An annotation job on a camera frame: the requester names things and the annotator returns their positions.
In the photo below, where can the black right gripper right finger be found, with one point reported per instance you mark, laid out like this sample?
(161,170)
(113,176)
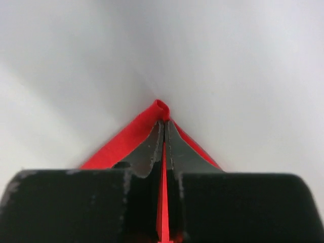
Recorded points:
(207,204)

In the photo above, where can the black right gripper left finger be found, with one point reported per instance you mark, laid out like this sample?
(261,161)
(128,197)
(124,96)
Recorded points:
(109,205)

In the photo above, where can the red tank top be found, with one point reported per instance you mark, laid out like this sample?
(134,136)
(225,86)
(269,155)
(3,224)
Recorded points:
(131,146)

